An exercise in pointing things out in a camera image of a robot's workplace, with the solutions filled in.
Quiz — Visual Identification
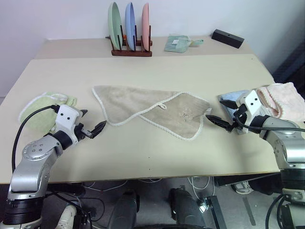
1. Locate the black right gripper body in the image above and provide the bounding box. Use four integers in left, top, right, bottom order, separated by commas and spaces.
231, 104, 249, 131

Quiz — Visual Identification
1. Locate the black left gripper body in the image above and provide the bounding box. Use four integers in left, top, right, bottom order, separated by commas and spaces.
74, 122, 92, 143

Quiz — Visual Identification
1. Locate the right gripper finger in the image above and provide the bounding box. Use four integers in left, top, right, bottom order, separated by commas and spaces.
219, 100, 239, 111
205, 114, 234, 132

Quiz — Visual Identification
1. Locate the blue cloth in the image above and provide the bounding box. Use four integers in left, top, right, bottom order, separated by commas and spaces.
217, 90, 251, 120

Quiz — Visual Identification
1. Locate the beige towel with white trim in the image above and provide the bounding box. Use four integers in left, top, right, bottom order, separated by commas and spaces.
91, 85, 213, 142

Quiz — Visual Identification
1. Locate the pink towel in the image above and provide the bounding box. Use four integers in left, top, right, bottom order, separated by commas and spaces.
255, 82, 305, 123

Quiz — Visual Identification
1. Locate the light green cloth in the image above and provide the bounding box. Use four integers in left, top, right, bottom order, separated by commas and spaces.
19, 92, 78, 134

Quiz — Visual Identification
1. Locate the black table crossbar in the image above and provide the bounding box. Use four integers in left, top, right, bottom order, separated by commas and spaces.
215, 172, 282, 187

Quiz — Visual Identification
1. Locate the black rectangular box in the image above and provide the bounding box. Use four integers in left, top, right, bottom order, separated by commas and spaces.
211, 29, 245, 49

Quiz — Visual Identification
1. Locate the white sneaker with grey stripes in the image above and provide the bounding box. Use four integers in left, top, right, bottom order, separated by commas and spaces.
232, 180, 254, 195

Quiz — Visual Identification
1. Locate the brown wooden plate rack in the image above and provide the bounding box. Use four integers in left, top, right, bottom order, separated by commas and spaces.
106, 25, 153, 57

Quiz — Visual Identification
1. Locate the packaged green folded cloth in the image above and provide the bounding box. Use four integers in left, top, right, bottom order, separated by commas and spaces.
163, 34, 192, 53

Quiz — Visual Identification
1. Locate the plain white shoe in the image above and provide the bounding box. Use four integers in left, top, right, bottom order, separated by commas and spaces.
55, 204, 78, 229

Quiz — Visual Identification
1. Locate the dark rounded shape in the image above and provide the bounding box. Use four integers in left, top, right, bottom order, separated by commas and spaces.
168, 187, 207, 229
106, 190, 142, 229

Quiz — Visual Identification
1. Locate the green plate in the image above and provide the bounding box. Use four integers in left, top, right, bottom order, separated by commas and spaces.
107, 2, 124, 51

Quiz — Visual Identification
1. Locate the blue plate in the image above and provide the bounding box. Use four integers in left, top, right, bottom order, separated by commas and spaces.
125, 2, 138, 52

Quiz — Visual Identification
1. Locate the pink plate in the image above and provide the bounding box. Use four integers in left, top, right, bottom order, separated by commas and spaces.
142, 2, 152, 52

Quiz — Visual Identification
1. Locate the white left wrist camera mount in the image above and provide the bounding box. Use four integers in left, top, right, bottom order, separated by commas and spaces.
55, 104, 83, 144

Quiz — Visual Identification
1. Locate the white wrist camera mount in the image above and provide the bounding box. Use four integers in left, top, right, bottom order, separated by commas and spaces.
55, 104, 83, 144
234, 89, 267, 134

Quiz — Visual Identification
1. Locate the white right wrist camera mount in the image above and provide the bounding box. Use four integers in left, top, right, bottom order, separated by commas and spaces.
234, 89, 267, 134

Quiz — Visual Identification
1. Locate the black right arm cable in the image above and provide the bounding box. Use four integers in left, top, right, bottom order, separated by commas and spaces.
234, 112, 305, 133

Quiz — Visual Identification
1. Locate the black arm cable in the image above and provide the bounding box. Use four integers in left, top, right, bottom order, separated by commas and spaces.
234, 112, 305, 133
11, 104, 61, 174

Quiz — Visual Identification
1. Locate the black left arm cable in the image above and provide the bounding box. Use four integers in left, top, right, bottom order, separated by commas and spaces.
11, 104, 61, 174

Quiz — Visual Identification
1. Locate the white floor cable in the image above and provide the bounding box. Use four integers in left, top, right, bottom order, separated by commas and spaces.
187, 176, 215, 201

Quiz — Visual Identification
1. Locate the black metal frame leg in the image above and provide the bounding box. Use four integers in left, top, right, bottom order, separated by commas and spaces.
197, 195, 227, 229

